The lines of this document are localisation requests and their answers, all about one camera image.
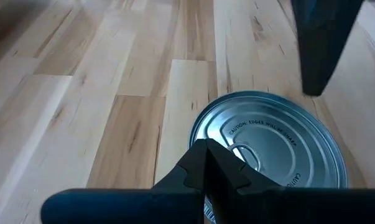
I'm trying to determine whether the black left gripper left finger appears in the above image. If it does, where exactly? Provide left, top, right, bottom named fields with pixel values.
left=40, top=138, right=207, bottom=224

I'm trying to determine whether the silver pull-tab lid can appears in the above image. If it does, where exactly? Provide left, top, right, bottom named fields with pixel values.
left=188, top=90, right=349, bottom=224

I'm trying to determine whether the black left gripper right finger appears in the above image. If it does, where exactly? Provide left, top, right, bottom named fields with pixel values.
left=205, top=138, right=375, bottom=224

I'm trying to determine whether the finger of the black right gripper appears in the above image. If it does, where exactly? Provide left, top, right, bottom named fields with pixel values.
left=290, top=0, right=366, bottom=97

